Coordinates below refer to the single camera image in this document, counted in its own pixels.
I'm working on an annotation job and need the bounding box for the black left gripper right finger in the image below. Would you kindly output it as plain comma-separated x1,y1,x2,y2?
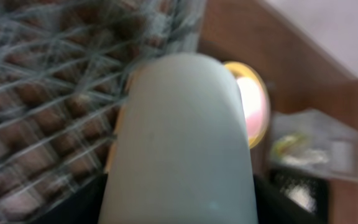
253,175,324,224

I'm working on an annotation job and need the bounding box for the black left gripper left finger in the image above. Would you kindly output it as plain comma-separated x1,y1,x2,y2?
32,174,108,224

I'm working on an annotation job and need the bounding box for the green snack wrapper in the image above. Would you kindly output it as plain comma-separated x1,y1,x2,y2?
271,133,308,159

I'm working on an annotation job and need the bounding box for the pink bowl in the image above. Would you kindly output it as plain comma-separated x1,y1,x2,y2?
236,77,269,142

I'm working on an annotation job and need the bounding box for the cream cup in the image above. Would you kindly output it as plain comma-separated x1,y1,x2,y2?
99,54,258,223

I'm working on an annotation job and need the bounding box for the grey dishwasher rack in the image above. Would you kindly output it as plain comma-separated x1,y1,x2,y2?
0,0,206,223

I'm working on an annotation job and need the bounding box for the black tray bin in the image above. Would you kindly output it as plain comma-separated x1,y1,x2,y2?
269,168,330,223

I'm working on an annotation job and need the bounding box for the clear plastic bin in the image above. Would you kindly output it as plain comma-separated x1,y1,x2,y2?
270,110,358,182

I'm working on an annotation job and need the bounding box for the yellow plate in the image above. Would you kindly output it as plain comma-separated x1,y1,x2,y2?
224,61,271,149

